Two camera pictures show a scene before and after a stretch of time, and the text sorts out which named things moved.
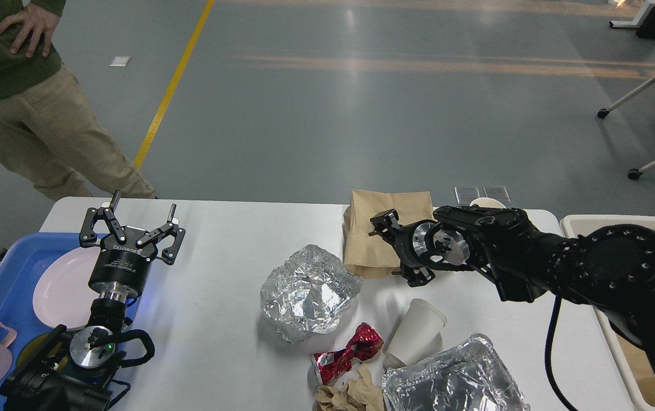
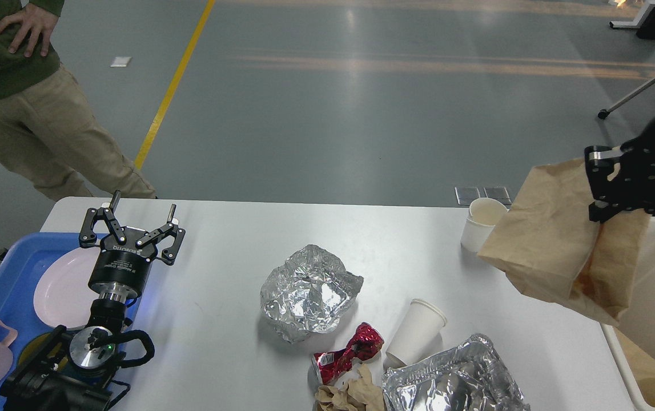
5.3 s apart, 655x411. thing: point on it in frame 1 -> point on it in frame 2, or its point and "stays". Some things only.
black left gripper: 121,265 stays
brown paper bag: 366,256 -> 545,241
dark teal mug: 57,351 stays
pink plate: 61,291 stays
